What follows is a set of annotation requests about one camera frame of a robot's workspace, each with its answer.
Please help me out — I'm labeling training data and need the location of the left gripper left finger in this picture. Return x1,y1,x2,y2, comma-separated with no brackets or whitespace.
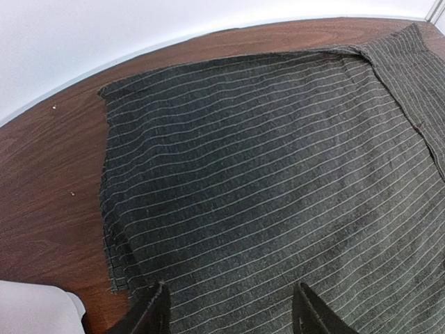
110,282,170,334

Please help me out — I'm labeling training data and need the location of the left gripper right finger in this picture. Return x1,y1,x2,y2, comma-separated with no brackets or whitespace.
292,283,358,334

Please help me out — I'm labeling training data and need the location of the dark pinstriped shirt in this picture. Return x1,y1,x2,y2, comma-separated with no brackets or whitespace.
99,24,444,333

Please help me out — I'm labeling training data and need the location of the white plastic laundry bin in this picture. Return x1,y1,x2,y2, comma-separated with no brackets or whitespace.
1,280,86,334

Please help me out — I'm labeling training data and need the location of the right aluminium frame post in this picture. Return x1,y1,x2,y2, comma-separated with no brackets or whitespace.
426,0,444,25

